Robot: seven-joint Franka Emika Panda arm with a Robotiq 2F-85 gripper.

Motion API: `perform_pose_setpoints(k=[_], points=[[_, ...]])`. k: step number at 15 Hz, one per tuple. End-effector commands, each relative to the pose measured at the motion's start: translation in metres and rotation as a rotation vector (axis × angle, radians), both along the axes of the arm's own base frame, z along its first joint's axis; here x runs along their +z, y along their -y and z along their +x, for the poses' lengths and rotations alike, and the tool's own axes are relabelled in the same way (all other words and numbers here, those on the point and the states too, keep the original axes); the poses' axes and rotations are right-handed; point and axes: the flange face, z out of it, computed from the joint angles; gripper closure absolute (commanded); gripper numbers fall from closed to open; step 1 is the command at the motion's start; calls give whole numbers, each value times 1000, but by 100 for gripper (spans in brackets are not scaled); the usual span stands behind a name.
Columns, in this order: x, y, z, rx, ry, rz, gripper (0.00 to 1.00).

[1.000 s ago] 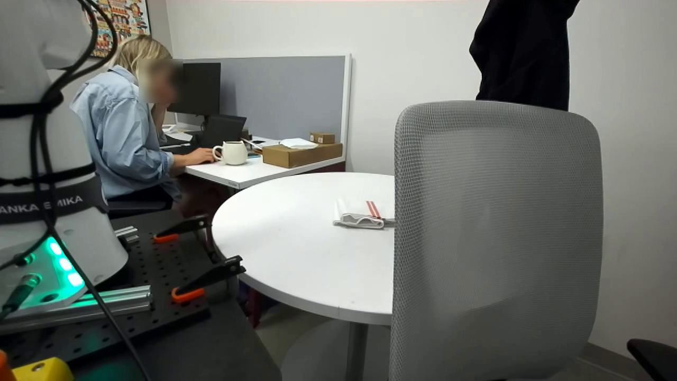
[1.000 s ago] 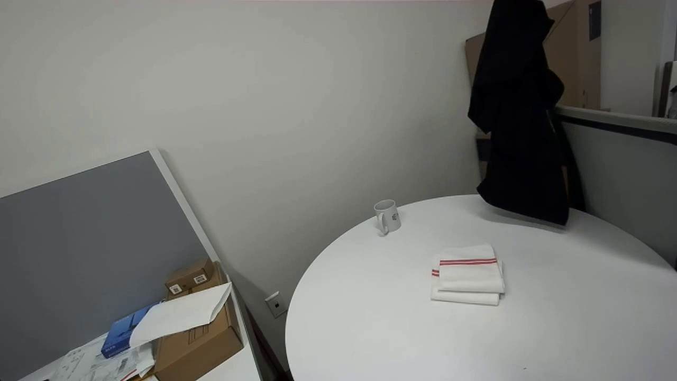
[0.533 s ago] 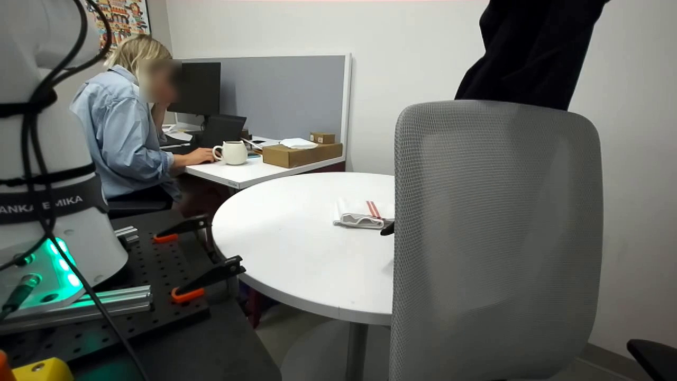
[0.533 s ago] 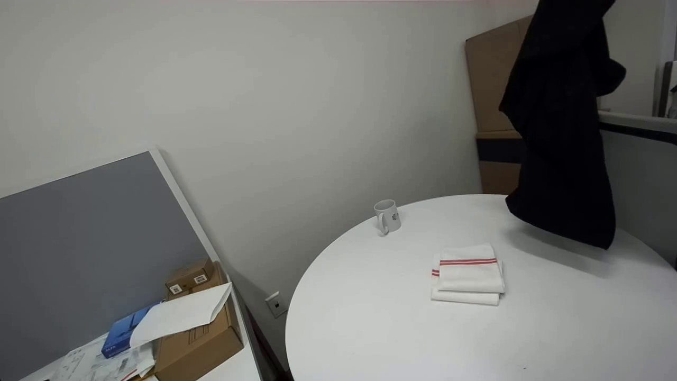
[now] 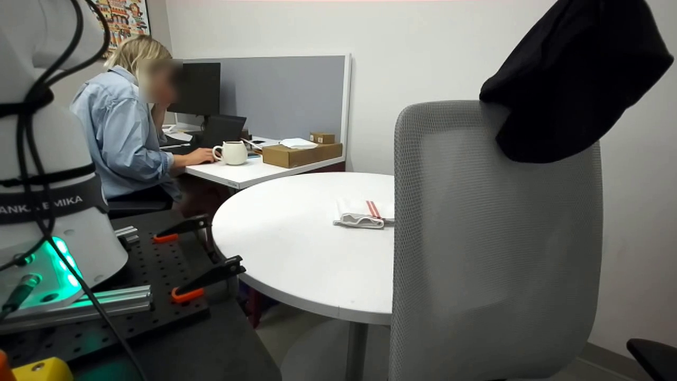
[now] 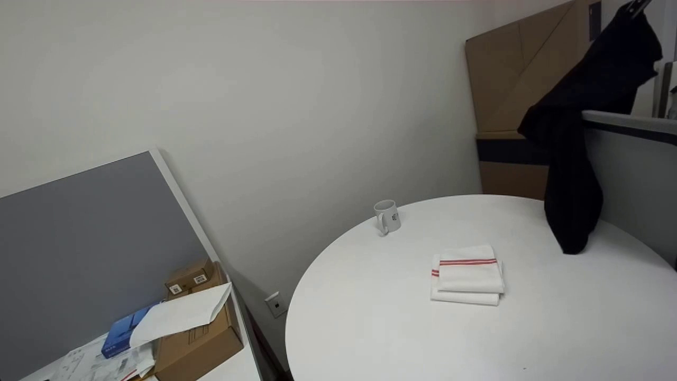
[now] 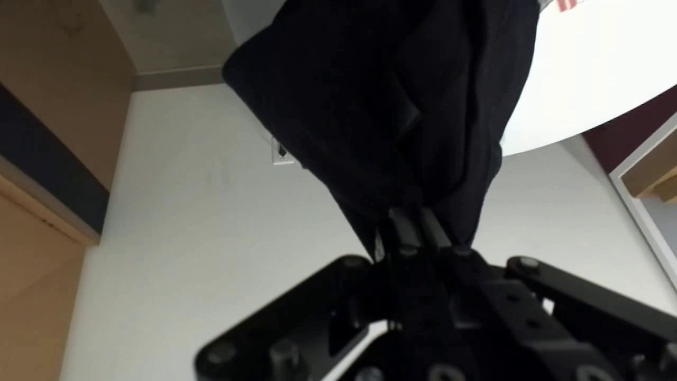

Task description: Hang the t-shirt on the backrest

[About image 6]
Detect black t-shirt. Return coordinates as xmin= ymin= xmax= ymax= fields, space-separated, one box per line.
xmin=516 ymin=3 xmax=665 ymax=259

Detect large brown cardboard panel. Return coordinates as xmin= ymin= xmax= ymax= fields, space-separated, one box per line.
xmin=464 ymin=0 xmax=604 ymax=201

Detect folded white cloth red stripe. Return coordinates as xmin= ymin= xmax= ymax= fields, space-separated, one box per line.
xmin=427 ymin=243 xmax=511 ymax=310

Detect clear drinking glass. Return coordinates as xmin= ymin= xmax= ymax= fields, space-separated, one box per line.
xmin=372 ymin=198 xmax=404 ymax=239

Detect small cardboard box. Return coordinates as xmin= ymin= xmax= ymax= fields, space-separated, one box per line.
xmin=166 ymin=260 xmax=229 ymax=300

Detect white paper sheet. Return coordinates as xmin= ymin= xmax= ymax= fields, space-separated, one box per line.
xmin=130 ymin=281 xmax=235 ymax=352

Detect large flat cardboard box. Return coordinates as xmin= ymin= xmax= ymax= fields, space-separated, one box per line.
xmin=148 ymin=300 xmax=246 ymax=381

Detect blue plastic object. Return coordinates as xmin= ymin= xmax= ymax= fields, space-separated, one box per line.
xmin=100 ymin=303 xmax=154 ymax=361

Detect grey office partition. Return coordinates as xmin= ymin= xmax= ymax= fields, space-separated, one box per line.
xmin=0 ymin=148 xmax=246 ymax=381

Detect grey metal frame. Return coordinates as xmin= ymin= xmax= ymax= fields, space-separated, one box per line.
xmin=649 ymin=57 xmax=677 ymax=121

